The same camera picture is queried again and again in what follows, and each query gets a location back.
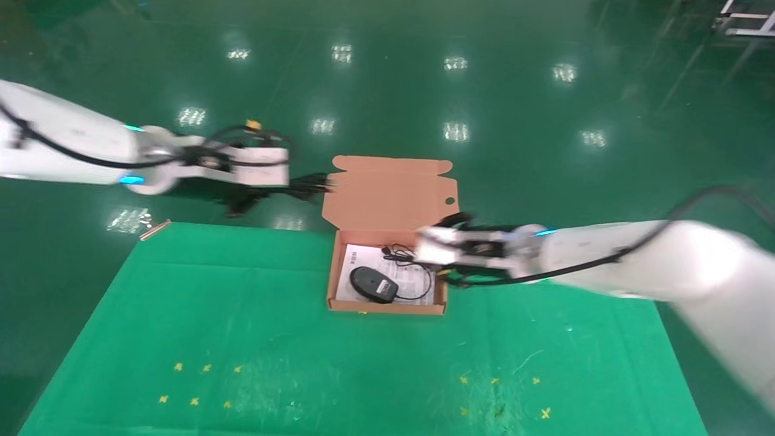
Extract black wired computer mouse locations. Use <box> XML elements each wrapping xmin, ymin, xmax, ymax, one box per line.
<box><xmin>350</xmin><ymin>243</ymin><xmax>435</xmax><ymax>305</ymax></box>

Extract brown cardboard mailer box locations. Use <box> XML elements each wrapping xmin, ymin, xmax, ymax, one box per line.
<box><xmin>321</xmin><ymin>155</ymin><xmax>461</xmax><ymax>315</ymax></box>

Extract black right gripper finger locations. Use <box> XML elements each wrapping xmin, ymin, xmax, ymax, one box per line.
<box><xmin>433</xmin><ymin>212</ymin><xmax>478</xmax><ymax>232</ymax></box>
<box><xmin>437</xmin><ymin>266</ymin><xmax>485</xmax><ymax>288</ymax></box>

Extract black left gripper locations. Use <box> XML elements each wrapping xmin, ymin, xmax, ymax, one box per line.
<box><xmin>224</xmin><ymin>182</ymin><xmax>292</xmax><ymax>219</ymax></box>

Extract green table cloth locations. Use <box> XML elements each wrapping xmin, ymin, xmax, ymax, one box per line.
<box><xmin>18</xmin><ymin>221</ymin><xmax>709</xmax><ymax>436</ymax></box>

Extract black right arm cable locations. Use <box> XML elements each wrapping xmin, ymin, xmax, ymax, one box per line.
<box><xmin>451</xmin><ymin>185</ymin><xmax>775</xmax><ymax>289</ymax></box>

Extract white printed instruction sheet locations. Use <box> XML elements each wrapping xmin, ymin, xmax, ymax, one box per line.
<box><xmin>335</xmin><ymin>243</ymin><xmax>438</xmax><ymax>305</ymax></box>

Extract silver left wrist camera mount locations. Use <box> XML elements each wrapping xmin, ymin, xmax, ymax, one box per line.
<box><xmin>176</xmin><ymin>136</ymin><xmax>291</xmax><ymax>188</ymax></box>

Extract silver metal cloth clip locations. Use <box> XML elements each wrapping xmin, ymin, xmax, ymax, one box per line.
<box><xmin>139</xmin><ymin>219</ymin><xmax>173</xmax><ymax>242</ymax></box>

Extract white metal frame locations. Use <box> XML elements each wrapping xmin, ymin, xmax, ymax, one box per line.
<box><xmin>713</xmin><ymin>0</ymin><xmax>775</xmax><ymax>38</ymax></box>

